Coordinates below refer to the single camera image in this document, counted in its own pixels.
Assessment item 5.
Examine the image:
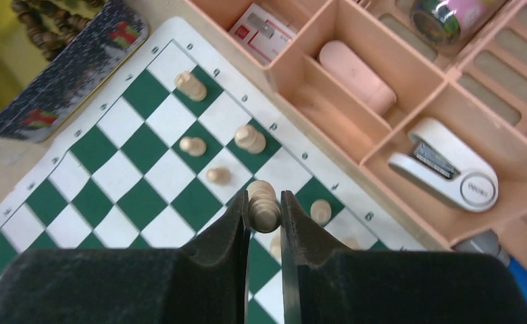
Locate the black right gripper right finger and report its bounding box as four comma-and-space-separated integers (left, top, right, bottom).
280, 190, 527, 323

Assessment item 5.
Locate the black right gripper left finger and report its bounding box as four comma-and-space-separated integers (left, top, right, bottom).
0, 191, 251, 323

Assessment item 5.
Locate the white bishop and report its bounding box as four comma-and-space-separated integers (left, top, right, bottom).
174, 71, 207, 102

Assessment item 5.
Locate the green white chess board mat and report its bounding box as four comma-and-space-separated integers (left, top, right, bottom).
0, 16, 428, 324

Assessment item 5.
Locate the gold tin with dark pieces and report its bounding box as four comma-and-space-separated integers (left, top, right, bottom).
0, 1, 149, 142

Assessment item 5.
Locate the white queen lying in tin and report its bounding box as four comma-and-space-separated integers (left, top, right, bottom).
247, 180, 280, 234

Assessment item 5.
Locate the blue grey stamp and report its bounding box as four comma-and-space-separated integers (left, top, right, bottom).
451, 229, 527, 301

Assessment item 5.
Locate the white stapler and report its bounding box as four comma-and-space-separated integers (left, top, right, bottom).
388, 117, 499, 213

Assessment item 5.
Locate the pink desk organizer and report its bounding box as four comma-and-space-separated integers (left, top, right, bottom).
186, 1, 527, 264

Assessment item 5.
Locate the pink eraser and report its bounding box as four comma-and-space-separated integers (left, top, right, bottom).
318, 40, 397, 115

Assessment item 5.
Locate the red white card packet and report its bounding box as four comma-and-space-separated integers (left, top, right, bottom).
228, 3, 296, 65

